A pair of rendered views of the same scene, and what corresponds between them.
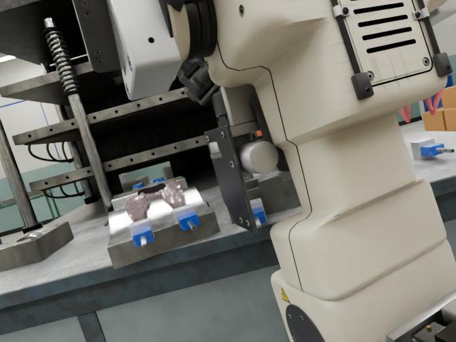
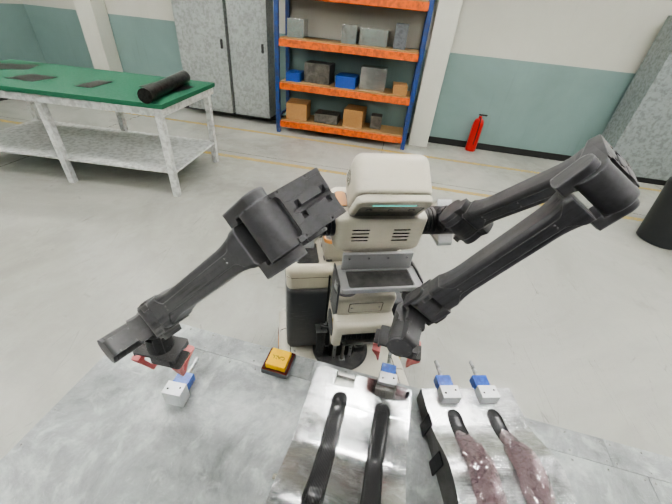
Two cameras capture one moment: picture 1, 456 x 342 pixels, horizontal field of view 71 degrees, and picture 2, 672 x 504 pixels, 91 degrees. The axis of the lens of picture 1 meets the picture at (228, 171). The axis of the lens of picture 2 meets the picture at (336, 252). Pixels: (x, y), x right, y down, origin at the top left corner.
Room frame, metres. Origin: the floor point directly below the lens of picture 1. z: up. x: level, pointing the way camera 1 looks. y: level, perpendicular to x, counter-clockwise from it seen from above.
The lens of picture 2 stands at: (1.32, -0.14, 1.68)
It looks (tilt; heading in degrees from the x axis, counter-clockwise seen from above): 36 degrees down; 188
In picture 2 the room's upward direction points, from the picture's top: 6 degrees clockwise
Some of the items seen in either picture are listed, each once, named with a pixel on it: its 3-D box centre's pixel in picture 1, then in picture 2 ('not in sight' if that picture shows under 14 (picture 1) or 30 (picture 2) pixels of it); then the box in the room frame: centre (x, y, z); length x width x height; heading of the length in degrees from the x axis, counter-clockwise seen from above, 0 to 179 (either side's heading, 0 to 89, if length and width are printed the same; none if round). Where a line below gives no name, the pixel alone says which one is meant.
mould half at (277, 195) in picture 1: (264, 172); (341, 482); (1.04, -0.11, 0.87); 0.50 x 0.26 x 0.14; 178
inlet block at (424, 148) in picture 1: (435, 149); (185, 377); (0.89, -0.58, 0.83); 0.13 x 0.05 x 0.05; 2
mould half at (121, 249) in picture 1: (156, 210); (507, 493); (0.97, 0.25, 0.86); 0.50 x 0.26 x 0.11; 15
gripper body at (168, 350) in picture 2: not in sight; (159, 340); (0.92, -0.58, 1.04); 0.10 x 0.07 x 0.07; 92
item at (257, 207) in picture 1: (255, 217); (388, 369); (0.71, -0.03, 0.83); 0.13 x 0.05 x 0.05; 179
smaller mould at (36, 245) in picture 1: (35, 244); not in sight; (1.06, 0.69, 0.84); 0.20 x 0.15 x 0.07; 178
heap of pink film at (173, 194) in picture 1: (154, 197); (511, 484); (0.97, 0.24, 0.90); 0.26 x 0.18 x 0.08; 15
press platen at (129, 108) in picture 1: (138, 114); not in sight; (2.00, 0.44, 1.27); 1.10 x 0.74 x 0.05; 88
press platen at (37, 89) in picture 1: (125, 74); not in sight; (2.01, 0.44, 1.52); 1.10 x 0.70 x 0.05; 88
